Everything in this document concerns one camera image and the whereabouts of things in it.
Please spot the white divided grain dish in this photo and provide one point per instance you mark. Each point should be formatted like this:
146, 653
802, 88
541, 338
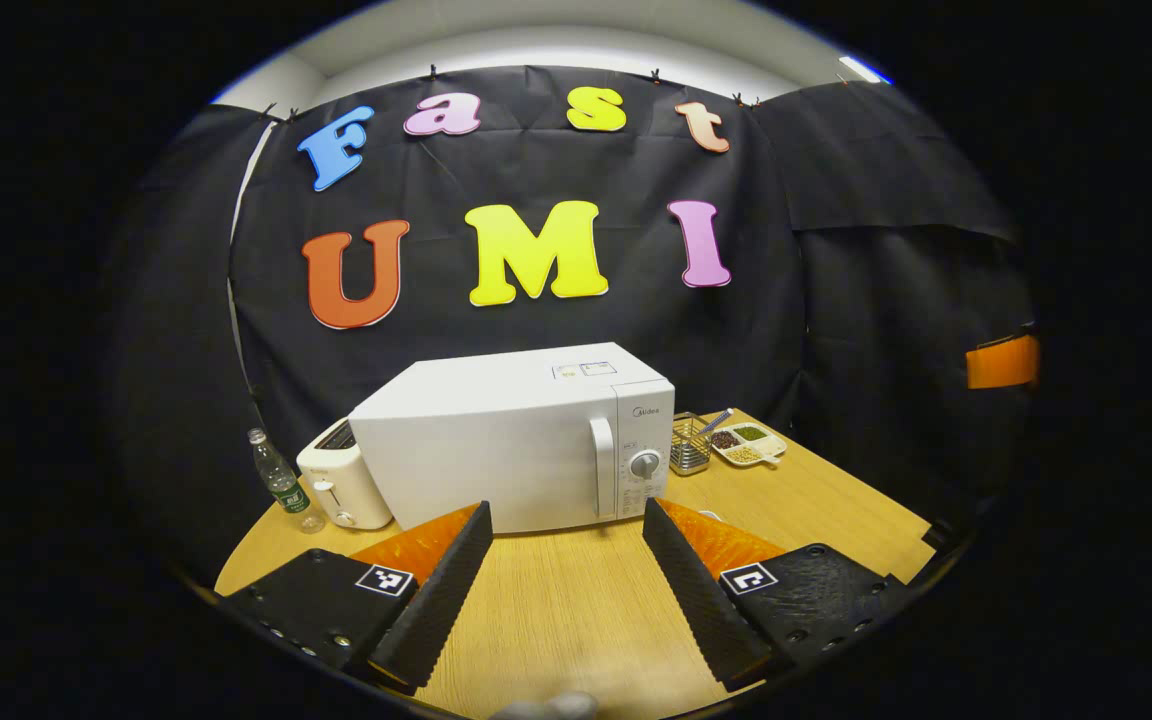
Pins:
751, 445

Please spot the clear plastic water bottle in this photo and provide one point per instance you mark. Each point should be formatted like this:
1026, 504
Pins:
286, 490

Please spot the white toaster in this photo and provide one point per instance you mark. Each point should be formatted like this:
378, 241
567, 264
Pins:
341, 490

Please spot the white microwave oven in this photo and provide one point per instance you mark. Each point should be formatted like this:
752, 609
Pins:
496, 450

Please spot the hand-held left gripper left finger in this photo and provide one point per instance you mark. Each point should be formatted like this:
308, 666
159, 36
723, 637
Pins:
441, 600

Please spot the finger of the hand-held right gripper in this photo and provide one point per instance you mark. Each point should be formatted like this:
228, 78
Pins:
1001, 362

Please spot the ceiling light panel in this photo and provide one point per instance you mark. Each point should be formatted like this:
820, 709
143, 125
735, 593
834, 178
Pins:
861, 68

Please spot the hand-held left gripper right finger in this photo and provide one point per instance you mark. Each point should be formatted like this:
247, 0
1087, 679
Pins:
701, 600

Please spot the metal spoon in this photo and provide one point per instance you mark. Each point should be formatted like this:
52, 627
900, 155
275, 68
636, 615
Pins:
718, 420

